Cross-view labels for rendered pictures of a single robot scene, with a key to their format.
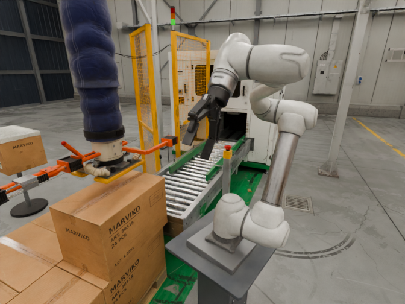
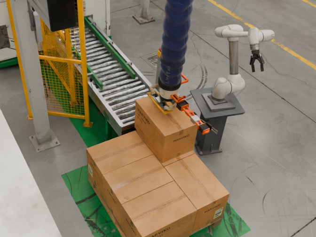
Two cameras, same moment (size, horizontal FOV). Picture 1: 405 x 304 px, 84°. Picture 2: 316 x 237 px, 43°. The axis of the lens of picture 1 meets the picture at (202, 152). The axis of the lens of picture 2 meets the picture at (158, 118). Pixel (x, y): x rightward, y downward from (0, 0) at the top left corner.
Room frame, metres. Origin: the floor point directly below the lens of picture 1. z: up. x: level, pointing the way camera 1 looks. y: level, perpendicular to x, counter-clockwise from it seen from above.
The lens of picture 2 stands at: (-0.20, 3.29, 3.74)
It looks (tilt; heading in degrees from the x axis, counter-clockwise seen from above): 43 degrees down; 300
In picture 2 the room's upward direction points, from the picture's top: 6 degrees clockwise
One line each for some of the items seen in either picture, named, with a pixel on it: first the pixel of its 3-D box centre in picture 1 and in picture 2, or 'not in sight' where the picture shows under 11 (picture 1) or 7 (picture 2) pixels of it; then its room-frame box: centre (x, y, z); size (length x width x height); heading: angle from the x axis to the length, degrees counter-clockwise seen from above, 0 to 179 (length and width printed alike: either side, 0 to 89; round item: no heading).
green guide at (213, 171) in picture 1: (231, 154); (109, 44); (2.88, -0.40, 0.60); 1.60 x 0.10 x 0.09; 156
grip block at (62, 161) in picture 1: (70, 163); (182, 105); (1.08, 0.69, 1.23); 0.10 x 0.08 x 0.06; 66
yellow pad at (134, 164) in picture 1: (121, 167); not in sight; (1.27, 0.50, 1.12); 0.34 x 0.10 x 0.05; 156
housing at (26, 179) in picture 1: (26, 183); (195, 119); (0.88, 0.78, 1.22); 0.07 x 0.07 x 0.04; 66
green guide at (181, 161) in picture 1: (196, 148); (73, 53); (3.10, 0.08, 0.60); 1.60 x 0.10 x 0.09; 156
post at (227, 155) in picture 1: (225, 198); (158, 83); (1.92, -0.23, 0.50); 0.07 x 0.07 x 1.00; 66
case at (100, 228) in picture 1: (117, 215); (164, 125); (1.30, 0.58, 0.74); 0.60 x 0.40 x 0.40; 156
